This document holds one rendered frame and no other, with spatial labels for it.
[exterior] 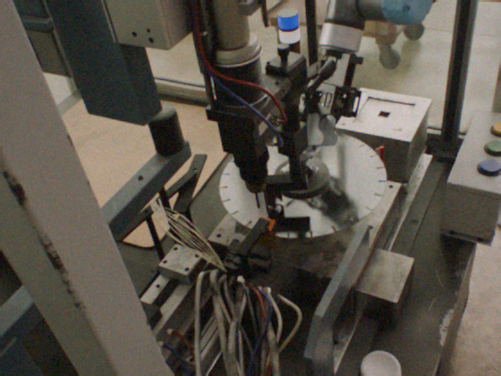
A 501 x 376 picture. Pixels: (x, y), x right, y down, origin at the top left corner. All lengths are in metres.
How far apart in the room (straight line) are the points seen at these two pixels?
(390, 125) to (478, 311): 0.97
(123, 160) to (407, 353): 0.93
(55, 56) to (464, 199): 0.81
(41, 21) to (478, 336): 1.63
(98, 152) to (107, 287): 1.38
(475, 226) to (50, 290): 1.05
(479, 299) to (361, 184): 1.14
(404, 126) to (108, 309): 1.09
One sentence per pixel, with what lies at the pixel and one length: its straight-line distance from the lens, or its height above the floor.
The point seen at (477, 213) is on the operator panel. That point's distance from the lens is 1.22.
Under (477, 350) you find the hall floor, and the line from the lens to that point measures 2.02.
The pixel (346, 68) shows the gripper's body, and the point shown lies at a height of 1.16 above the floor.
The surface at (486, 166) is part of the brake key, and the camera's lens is 1.22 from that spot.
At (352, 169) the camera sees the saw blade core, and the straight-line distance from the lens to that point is 1.12.
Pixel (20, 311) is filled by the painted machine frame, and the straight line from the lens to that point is 0.90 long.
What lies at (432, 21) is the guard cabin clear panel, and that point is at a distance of 1.37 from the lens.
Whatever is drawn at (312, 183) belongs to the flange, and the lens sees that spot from 1.08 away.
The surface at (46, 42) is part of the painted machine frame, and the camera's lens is 0.99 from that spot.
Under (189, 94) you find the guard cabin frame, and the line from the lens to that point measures 1.80.
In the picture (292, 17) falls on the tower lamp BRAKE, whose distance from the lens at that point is 1.24.
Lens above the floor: 1.66
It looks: 41 degrees down
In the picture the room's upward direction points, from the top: 8 degrees counter-clockwise
